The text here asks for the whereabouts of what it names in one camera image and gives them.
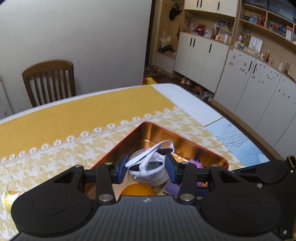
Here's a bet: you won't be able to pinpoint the white sunglasses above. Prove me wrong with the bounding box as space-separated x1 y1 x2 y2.
125 140 175 178

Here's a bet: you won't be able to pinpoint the purple spiky toy figure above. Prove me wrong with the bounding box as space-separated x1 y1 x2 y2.
189 159 204 169

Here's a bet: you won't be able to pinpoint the red square metal tin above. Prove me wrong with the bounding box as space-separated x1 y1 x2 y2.
83 121 230 201

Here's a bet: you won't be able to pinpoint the round tin with lid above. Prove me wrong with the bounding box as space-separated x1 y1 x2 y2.
127 148 169 187

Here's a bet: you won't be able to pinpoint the yellow houndstooth table mat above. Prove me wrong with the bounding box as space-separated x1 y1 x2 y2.
0 84 271 241

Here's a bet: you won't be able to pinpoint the white wall cabinet unit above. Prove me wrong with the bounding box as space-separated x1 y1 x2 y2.
156 1 295 157

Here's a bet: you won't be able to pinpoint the white yellow supplement bottle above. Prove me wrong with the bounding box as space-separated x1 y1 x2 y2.
1 190 24 213

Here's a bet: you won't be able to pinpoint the orange fruit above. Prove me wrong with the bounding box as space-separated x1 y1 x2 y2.
120 183 157 196

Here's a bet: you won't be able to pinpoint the purple candy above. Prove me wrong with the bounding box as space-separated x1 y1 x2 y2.
164 182 180 198

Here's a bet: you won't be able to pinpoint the white tote bag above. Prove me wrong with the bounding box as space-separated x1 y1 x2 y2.
160 31 171 48

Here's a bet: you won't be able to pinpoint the wooden slatted chair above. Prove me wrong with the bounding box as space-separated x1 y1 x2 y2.
22 60 76 108

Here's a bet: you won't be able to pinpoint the white drawer sideboard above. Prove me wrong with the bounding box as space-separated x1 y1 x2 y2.
0 78 14 120

